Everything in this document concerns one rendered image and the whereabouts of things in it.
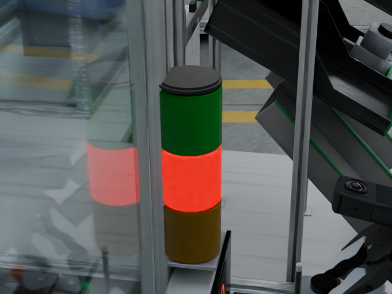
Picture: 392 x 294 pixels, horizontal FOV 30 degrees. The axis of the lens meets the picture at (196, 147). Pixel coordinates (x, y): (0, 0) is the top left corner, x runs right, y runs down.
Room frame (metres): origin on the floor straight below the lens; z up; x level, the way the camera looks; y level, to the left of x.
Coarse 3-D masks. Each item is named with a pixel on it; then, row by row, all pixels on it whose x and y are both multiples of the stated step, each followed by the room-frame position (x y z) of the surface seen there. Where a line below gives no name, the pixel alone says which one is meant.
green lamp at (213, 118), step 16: (160, 96) 0.50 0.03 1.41; (176, 96) 0.49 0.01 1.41; (192, 96) 0.49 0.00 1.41; (208, 96) 0.49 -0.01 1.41; (160, 112) 0.50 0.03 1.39; (176, 112) 0.49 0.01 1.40; (192, 112) 0.49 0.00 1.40; (208, 112) 0.49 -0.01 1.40; (176, 128) 0.49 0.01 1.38; (192, 128) 0.49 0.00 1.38; (208, 128) 0.49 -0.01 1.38; (176, 144) 0.49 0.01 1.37; (192, 144) 0.49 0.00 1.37; (208, 144) 0.49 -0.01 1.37
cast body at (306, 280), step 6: (306, 276) 0.70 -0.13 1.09; (312, 276) 0.70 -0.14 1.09; (318, 276) 0.69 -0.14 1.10; (324, 276) 0.69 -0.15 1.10; (330, 276) 0.69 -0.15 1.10; (306, 282) 0.69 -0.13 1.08; (312, 282) 0.68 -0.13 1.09; (318, 282) 0.68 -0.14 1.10; (324, 282) 0.68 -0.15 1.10; (330, 282) 0.67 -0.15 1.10; (336, 282) 0.68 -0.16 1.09; (300, 288) 0.68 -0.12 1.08; (306, 288) 0.68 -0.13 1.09; (312, 288) 0.67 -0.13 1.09; (318, 288) 0.67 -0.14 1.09; (324, 288) 0.67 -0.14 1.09; (330, 288) 0.67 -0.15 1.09
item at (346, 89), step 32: (224, 0) 0.94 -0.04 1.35; (256, 0) 1.06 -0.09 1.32; (288, 0) 1.04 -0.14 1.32; (224, 32) 0.94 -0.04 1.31; (256, 32) 0.93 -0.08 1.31; (288, 32) 0.91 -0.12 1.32; (320, 32) 1.02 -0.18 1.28; (288, 64) 0.91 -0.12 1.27; (320, 64) 0.90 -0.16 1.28; (352, 64) 1.01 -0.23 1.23; (320, 96) 0.90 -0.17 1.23; (352, 96) 0.93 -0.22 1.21; (384, 96) 0.97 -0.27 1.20; (384, 128) 0.86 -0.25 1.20
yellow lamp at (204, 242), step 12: (216, 204) 0.50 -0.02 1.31; (168, 216) 0.50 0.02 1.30; (180, 216) 0.49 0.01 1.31; (192, 216) 0.49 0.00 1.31; (204, 216) 0.49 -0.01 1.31; (216, 216) 0.50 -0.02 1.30; (168, 228) 0.50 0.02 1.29; (180, 228) 0.49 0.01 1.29; (192, 228) 0.49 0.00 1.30; (204, 228) 0.49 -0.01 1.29; (216, 228) 0.50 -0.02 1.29; (168, 240) 0.50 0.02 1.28; (180, 240) 0.49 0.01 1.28; (192, 240) 0.49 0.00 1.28; (204, 240) 0.49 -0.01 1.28; (216, 240) 0.50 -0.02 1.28; (168, 252) 0.50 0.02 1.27; (180, 252) 0.49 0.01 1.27; (192, 252) 0.49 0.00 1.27; (204, 252) 0.49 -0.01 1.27; (216, 252) 0.50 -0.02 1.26
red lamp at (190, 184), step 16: (176, 160) 0.49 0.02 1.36; (192, 160) 0.49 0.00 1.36; (208, 160) 0.49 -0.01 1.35; (176, 176) 0.49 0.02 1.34; (192, 176) 0.49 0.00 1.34; (208, 176) 0.49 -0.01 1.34; (176, 192) 0.49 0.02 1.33; (192, 192) 0.49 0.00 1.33; (208, 192) 0.49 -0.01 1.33; (176, 208) 0.49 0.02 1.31; (192, 208) 0.49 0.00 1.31; (208, 208) 0.49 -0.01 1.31
